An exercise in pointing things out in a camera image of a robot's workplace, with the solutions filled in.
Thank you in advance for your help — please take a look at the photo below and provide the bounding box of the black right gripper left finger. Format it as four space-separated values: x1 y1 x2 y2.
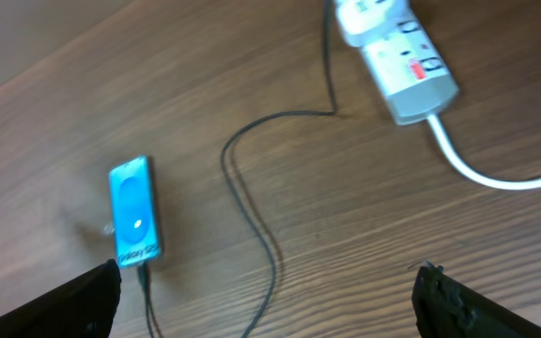
0 259 121 338

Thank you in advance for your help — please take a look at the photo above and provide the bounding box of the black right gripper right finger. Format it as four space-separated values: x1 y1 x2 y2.
411 261 541 338

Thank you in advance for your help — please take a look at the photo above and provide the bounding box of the black USB charger cable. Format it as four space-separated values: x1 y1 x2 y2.
136 0 338 338

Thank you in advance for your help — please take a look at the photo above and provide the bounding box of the teal Galaxy smartphone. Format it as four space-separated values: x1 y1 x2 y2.
108 155 163 269

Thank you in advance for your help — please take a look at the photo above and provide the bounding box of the white power strip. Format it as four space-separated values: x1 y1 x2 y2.
335 0 459 126

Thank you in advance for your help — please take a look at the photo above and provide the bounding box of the white power strip cord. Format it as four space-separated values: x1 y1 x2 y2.
425 113 541 192

